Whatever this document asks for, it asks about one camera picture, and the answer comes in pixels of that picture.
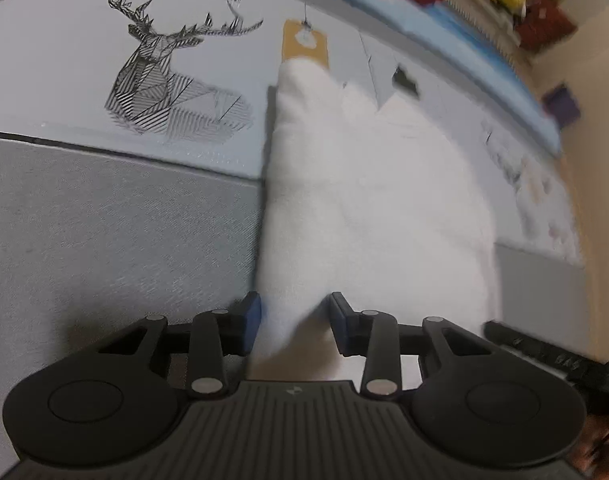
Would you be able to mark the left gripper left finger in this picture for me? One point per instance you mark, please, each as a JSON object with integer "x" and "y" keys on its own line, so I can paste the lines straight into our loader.
{"x": 216, "y": 334}

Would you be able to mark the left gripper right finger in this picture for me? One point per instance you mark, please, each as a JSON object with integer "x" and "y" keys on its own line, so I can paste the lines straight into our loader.
{"x": 375, "y": 336}

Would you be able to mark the purple box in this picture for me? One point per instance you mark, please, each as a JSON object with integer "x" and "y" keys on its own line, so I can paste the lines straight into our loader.
{"x": 560, "y": 103}

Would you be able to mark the light blue folded sheet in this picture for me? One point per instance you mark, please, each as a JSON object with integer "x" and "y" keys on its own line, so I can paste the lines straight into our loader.
{"x": 439, "y": 30}

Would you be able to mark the white long-sleeve shirt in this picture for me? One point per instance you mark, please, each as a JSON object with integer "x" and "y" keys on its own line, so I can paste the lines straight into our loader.
{"x": 375, "y": 202}

